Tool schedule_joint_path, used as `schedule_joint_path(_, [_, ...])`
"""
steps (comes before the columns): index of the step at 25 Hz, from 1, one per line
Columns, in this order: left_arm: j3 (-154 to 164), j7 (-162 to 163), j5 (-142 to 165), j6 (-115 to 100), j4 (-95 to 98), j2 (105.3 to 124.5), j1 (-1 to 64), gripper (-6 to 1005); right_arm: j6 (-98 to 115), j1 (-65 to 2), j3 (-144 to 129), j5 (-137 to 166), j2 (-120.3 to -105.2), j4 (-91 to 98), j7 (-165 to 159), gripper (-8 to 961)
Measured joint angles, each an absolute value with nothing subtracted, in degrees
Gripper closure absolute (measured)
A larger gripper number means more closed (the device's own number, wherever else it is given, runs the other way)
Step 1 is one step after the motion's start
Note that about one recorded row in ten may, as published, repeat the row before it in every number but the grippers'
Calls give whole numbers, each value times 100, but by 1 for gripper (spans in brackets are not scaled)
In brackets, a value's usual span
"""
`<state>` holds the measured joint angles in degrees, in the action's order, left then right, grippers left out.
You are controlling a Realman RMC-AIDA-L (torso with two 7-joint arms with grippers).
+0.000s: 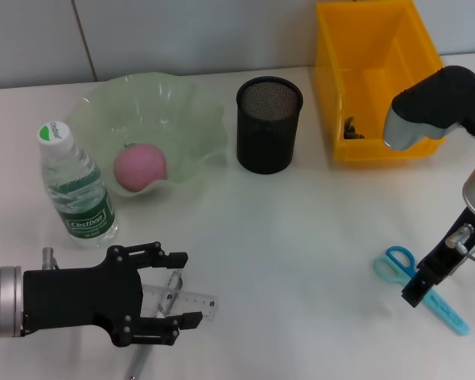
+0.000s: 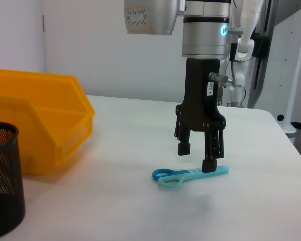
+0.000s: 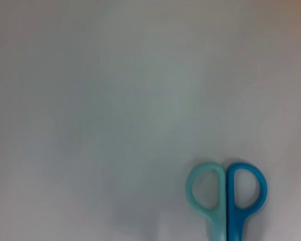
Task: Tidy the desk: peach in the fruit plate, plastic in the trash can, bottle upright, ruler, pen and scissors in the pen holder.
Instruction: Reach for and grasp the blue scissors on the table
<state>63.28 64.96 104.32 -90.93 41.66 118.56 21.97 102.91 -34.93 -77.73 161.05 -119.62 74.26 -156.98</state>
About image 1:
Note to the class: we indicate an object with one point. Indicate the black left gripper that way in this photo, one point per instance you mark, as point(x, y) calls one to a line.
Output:
point(79, 301)

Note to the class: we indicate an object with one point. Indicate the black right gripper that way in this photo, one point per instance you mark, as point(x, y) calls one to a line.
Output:
point(467, 229)

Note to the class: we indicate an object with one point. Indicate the blue scissors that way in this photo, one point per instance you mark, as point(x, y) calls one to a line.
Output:
point(396, 265)

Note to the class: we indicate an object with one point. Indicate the clear plastic ruler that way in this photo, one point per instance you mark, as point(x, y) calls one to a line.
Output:
point(198, 305)

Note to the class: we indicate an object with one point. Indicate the clear water bottle green label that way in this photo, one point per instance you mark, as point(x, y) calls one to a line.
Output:
point(83, 198)

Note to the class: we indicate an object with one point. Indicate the pink peach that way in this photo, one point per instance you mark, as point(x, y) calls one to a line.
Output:
point(140, 166)

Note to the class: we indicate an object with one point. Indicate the dark green plastic wrapper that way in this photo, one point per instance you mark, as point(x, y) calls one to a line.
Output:
point(352, 130)

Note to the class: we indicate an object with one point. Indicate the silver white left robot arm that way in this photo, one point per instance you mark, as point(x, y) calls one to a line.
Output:
point(2, 301)

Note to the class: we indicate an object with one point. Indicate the grey white pen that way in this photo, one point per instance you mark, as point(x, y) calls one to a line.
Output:
point(172, 293)

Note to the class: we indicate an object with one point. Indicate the pale green wavy fruit plate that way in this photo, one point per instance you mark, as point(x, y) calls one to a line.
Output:
point(150, 103)

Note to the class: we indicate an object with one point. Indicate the black mesh pen holder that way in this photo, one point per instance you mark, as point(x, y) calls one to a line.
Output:
point(269, 138)

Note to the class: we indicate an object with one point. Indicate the silver left gripper connector stud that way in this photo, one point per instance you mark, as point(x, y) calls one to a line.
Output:
point(48, 257)

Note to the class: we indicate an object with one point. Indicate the yellow plastic bin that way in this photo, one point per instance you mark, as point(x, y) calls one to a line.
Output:
point(360, 47)

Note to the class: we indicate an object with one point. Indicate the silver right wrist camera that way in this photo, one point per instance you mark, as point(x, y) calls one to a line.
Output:
point(431, 99)

